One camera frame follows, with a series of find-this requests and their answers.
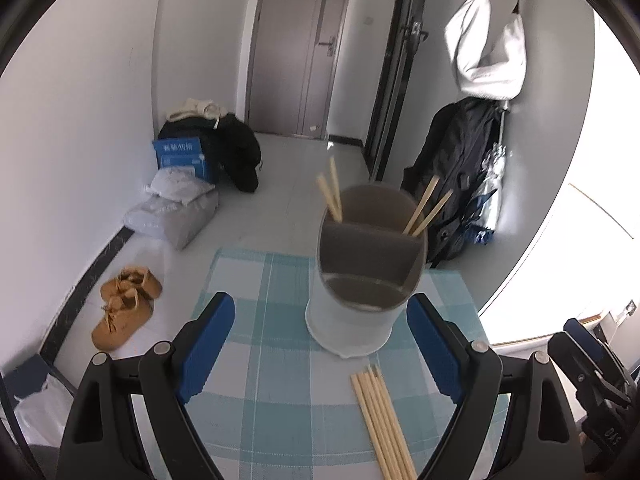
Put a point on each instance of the black jacket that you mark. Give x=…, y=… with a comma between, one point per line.
x=235, y=155

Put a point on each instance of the dark blue board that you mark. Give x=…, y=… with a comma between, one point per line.
x=25, y=375

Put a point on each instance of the white hanging bag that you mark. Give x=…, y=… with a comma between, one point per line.
x=500, y=60

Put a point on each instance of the white plastic bag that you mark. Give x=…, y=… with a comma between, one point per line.
x=40, y=415

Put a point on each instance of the light wooden chopstick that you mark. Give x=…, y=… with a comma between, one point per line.
x=397, y=425
x=336, y=187
x=327, y=199
x=389, y=425
x=434, y=211
x=378, y=425
x=422, y=202
x=370, y=425

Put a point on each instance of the beige cloth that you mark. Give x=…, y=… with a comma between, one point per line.
x=200, y=110

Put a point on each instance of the black door frame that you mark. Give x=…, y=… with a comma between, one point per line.
x=387, y=100

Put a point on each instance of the grey door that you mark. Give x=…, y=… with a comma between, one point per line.
x=295, y=50

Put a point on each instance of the teal checked placemat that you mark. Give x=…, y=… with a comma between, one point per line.
x=270, y=310

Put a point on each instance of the brown shoe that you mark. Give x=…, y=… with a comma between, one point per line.
x=137, y=282
x=117, y=325

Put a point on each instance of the white parcel bag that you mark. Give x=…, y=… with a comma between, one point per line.
x=180, y=185

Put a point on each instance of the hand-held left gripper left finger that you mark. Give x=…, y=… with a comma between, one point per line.
x=207, y=350

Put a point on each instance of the black backpack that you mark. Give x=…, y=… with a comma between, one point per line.
x=450, y=160

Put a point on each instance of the silver blue folded umbrella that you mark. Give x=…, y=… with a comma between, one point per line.
x=490, y=195

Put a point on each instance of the grey parcel bag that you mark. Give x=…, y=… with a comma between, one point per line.
x=170, y=220

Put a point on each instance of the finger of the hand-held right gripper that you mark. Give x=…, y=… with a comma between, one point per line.
x=580, y=370
x=595, y=345

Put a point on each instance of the blue cardboard box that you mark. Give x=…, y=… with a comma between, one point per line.
x=180, y=155

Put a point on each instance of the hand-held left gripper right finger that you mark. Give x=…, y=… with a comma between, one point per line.
x=435, y=350

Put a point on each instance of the white utensil holder grey inside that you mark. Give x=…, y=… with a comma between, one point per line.
x=345, y=330

